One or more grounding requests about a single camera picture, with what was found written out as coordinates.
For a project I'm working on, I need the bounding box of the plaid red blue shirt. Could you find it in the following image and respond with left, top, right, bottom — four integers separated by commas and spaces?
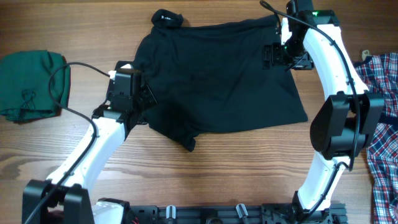
354, 53, 397, 223

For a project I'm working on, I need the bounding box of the black mounting rail base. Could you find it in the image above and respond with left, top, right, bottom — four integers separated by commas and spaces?
93, 203, 348, 224

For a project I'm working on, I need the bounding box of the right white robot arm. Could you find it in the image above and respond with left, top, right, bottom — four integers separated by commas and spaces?
234, 1, 384, 223

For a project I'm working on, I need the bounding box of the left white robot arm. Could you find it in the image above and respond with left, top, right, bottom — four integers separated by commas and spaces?
22, 61, 157, 223

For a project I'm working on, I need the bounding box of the black t-shirt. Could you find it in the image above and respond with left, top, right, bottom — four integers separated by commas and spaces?
133, 9, 308, 151

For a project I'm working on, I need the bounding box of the folded green garment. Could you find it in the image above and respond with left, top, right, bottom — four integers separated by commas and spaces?
1, 50, 71, 122

